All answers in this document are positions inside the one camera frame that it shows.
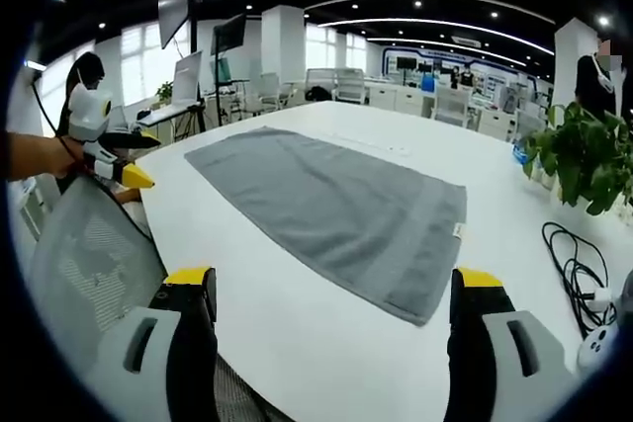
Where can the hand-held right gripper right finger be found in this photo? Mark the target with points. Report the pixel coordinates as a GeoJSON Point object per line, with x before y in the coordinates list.
{"type": "Point", "coordinates": [514, 343]}

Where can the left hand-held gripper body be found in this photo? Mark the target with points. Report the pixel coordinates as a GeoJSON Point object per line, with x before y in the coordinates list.
{"type": "Point", "coordinates": [89, 110]}

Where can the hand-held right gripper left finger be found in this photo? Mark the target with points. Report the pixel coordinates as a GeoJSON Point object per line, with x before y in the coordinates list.
{"type": "Point", "coordinates": [148, 343]}

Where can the grey towel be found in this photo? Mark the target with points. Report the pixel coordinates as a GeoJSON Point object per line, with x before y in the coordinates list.
{"type": "Point", "coordinates": [336, 209]}

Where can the small green plant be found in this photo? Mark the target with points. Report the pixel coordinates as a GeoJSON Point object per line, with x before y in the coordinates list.
{"type": "Point", "coordinates": [165, 90]}

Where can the white power strip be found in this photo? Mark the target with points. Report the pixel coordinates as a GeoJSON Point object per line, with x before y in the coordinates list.
{"type": "Point", "coordinates": [598, 345]}

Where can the white board on stand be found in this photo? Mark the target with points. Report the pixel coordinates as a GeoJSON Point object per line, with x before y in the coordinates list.
{"type": "Point", "coordinates": [187, 77]}

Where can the grey mesh office chair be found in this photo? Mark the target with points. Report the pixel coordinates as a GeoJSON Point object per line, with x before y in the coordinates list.
{"type": "Point", "coordinates": [89, 254]}

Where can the white plug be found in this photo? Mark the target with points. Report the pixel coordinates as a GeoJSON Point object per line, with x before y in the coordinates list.
{"type": "Point", "coordinates": [599, 293]}

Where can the black stand pole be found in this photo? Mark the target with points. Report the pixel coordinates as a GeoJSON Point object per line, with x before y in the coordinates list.
{"type": "Point", "coordinates": [194, 46]}

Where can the large black monitor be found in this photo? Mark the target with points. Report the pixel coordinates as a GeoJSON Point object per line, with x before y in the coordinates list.
{"type": "Point", "coordinates": [173, 12]}

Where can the small black monitor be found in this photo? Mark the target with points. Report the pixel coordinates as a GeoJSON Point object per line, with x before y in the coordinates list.
{"type": "Point", "coordinates": [228, 34]}

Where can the white table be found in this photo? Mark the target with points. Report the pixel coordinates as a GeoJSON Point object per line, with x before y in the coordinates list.
{"type": "Point", "coordinates": [316, 323]}

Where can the black bag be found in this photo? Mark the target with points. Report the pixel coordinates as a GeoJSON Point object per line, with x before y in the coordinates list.
{"type": "Point", "coordinates": [318, 94]}

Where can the green potted plant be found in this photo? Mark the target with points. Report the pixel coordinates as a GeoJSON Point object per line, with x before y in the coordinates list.
{"type": "Point", "coordinates": [583, 155]}

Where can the white mesh office chair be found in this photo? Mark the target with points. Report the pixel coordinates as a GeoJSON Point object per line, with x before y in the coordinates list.
{"type": "Point", "coordinates": [350, 83]}

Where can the blue water jug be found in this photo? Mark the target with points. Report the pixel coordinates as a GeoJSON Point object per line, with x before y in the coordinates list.
{"type": "Point", "coordinates": [427, 82]}

